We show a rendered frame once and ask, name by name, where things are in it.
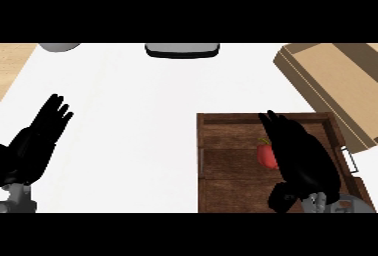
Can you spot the grey and black appliance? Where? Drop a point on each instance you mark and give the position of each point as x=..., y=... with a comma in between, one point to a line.
x=182, y=50

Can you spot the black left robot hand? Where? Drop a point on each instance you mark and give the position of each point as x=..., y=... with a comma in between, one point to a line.
x=36, y=146

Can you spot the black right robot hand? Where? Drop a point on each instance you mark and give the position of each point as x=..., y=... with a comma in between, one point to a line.
x=300, y=156

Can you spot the grey round object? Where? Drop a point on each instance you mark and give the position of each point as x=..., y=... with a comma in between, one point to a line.
x=59, y=47

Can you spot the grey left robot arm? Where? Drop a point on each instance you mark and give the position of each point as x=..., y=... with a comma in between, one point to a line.
x=18, y=199

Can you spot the open cardboard box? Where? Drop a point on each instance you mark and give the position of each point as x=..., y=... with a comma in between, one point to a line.
x=334, y=90

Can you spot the brown wooden tray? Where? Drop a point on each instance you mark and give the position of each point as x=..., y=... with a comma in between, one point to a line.
x=237, y=166

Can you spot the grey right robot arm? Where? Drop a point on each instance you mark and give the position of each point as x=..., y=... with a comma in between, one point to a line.
x=340, y=204

